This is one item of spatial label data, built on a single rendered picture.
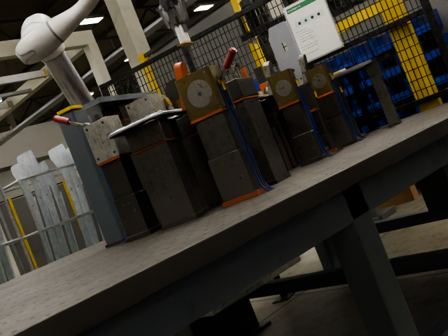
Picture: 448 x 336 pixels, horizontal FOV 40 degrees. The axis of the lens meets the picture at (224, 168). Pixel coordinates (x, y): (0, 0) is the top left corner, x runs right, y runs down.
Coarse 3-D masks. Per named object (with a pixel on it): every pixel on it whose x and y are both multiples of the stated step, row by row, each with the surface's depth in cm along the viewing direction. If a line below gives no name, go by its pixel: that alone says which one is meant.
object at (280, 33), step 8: (280, 24) 288; (272, 32) 290; (280, 32) 288; (288, 32) 287; (272, 40) 291; (280, 40) 289; (288, 40) 287; (272, 48) 291; (280, 48) 290; (288, 48) 288; (296, 48) 286; (280, 56) 290; (288, 56) 289; (296, 56) 287; (280, 64) 291; (288, 64) 289; (296, 64) 288; (296, 72) 288
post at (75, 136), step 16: (80, 112) 194; (64, 128) 194; (80, 128) 192; (80, 144) 192; (80, 160) 193; (80, 176) 194; (96, 176) 191; (96, 192) 192; (96, 208) 193; (112, 208) 192; (112, 224) 192; (112, 240) 193
